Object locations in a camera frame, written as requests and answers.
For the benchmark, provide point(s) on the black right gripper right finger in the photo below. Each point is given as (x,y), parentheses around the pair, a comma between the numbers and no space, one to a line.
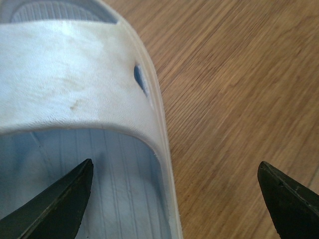
(294,208)

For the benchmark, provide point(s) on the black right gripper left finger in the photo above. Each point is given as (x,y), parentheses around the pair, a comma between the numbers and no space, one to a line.
(55,213)

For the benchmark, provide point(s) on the light blue slipper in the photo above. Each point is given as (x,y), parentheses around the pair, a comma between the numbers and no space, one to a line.
(77,83)

